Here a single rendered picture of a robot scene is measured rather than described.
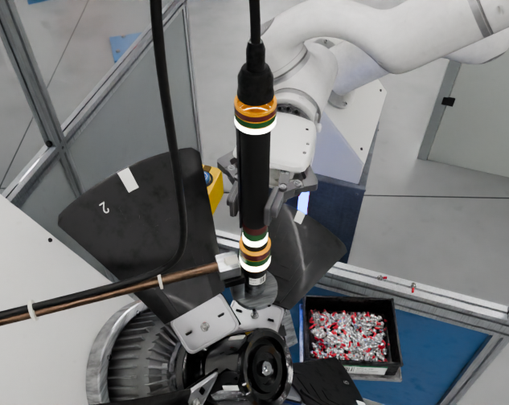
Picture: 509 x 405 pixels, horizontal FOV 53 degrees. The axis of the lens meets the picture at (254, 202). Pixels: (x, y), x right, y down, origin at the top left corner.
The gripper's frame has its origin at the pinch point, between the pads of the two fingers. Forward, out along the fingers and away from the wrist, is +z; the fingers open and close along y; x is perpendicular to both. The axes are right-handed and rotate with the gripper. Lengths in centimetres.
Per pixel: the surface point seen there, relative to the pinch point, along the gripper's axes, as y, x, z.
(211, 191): 21, -41, -34
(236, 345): -0.2, -21.5, 9.0
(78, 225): 24.3, -8.3, 4.8
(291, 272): -3.6, -29.1, -10.6
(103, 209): 21.9, -7.4, 1.7
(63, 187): 70, -61, -39
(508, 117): -70, -109, -179
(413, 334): -35, -82, -36
